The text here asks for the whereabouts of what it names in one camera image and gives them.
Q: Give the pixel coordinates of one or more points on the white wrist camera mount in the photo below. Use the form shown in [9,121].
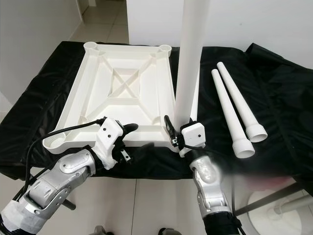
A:
[110,134]
[193,134]

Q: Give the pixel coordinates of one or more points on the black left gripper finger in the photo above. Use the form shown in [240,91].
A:
[140,151]
[130,128]

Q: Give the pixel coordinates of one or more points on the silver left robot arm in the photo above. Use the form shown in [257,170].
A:
[63,171]

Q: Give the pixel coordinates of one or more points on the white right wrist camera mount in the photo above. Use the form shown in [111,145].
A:
[193,134]

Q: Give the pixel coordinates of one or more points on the white plastic table leg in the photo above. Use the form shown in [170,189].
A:
[239,98]
[227,110]
[195,98]
[190,58]

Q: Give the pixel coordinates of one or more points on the grey robot foot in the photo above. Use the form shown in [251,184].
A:
[99,231]
[164,232]

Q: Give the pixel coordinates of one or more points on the grey robot left foot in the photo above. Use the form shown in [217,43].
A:
[99,231]

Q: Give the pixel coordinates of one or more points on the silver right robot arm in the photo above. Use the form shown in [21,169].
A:
[208,181]

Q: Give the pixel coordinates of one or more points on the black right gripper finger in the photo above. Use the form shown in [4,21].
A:
[169,128]

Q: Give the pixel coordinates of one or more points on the grey robot right foot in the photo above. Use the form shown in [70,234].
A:
[164,232]

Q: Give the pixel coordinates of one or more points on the black cloth table cover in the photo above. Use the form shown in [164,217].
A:
[288,107]

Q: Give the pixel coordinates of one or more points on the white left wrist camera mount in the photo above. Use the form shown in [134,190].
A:
[110,134]

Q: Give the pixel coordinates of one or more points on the white plastic table top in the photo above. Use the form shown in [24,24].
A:
[102,93]

